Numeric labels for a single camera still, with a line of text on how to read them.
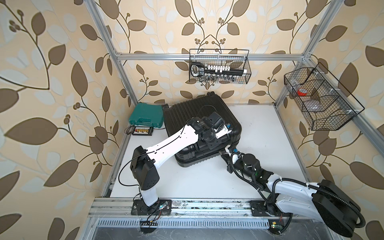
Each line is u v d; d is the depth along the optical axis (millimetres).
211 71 828
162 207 736
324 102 739
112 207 765
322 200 425
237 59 912
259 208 737
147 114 1087
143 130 1035
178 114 866
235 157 708
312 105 722
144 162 487
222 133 680
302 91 807
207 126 545
